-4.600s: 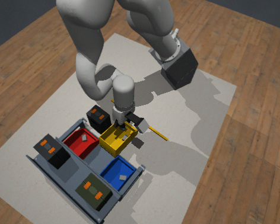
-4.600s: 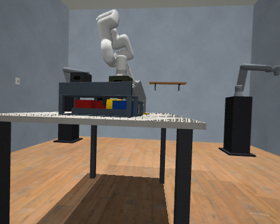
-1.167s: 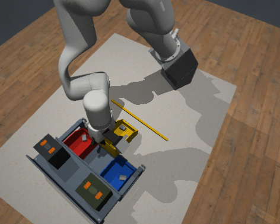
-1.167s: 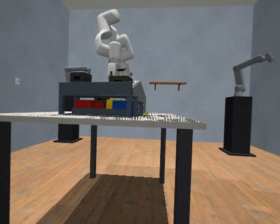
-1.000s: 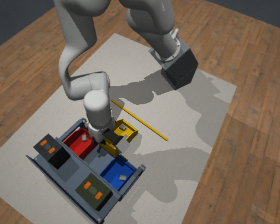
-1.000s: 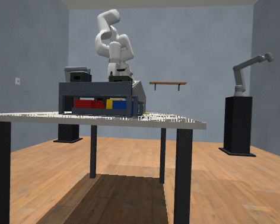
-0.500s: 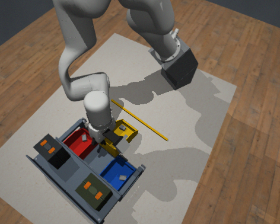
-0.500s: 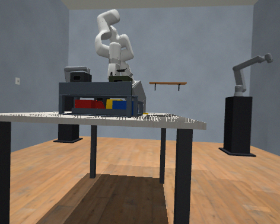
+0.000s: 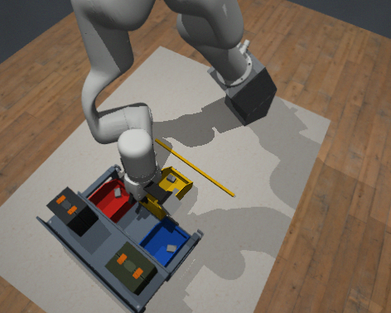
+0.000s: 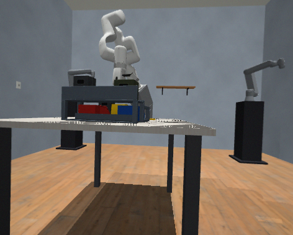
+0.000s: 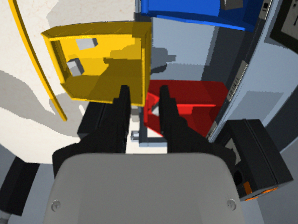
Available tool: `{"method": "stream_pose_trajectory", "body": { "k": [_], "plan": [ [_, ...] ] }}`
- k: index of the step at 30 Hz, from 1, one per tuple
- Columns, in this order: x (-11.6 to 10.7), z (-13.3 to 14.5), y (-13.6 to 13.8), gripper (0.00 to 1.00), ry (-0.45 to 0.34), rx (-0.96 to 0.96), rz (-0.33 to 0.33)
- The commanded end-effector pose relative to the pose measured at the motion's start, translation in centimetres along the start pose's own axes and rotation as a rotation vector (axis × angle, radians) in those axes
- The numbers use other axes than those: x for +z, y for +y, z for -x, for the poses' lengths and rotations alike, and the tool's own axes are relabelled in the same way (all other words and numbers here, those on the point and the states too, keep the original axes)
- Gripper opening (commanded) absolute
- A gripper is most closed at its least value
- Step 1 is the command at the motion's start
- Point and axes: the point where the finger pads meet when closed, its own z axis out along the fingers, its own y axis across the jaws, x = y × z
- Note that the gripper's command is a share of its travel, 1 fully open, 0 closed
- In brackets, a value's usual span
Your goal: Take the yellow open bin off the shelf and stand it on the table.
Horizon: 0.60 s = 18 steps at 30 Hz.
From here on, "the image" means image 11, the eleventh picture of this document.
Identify yellow bar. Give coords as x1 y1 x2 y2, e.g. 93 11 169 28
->
8 0 67 121

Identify yellow bin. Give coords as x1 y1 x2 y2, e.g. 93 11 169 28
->
41 22 152 106

